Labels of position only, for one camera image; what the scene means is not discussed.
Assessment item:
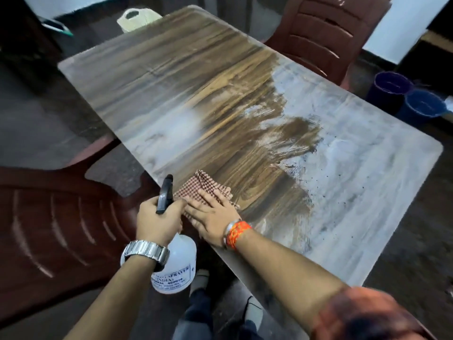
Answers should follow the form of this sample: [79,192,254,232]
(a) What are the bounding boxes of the blue plastic bucket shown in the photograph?
[395,89,449,128]
[365,71,414,114]

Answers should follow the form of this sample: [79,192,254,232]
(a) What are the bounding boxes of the grey right shoe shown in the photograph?
[244,296,264,331]

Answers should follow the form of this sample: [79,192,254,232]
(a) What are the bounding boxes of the white spray bottle black trigger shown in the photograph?
[120,174,197,294]

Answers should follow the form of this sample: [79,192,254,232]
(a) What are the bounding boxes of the person's right forearm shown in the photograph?
[234,228,350,334]

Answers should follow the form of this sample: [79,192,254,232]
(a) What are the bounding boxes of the red checkered cleaning cloth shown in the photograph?
[173,170,241,221]

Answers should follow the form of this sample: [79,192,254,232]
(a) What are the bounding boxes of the grey left shoe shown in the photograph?
[189,269,210,298]

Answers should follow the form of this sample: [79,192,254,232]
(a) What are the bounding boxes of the white board panel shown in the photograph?
[362,0,444,65]

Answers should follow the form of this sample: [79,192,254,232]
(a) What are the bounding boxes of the teal plastic tool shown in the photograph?
[38,16,74,37]

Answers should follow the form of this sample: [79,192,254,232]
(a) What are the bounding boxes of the silver metal bracelet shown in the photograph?
[222,219,242,246]

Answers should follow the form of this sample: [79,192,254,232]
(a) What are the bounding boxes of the silver metal wristwatch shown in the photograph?
[122,240,171,272]

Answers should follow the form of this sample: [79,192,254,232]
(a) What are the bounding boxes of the grey shoe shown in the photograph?
[189,269,210,298]
[244,296,264,331]

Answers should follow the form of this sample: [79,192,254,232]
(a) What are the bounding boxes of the person's right hand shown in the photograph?
[183,188,242,248]

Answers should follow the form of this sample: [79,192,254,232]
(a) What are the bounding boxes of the dark wooden cabinet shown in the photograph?
[0,0,63,94]

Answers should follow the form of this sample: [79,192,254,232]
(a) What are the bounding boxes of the person's left forearm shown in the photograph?
[64,256,157,340]

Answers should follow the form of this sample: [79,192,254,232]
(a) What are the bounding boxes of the person's left hand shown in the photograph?
[136,196,188,247]

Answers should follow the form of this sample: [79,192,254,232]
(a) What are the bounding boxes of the orange thread wristband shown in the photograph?
[226,221,253,250]

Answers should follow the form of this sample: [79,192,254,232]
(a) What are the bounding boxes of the orange checkered shirt sleeve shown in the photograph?
[311,287,438,340]

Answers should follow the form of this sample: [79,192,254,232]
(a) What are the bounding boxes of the maroon plastic chair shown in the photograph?
[264,0,392,91]
[0,134,160,328]

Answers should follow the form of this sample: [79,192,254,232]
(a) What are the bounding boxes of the blue jeans legs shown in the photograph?
[172,288,264,340]

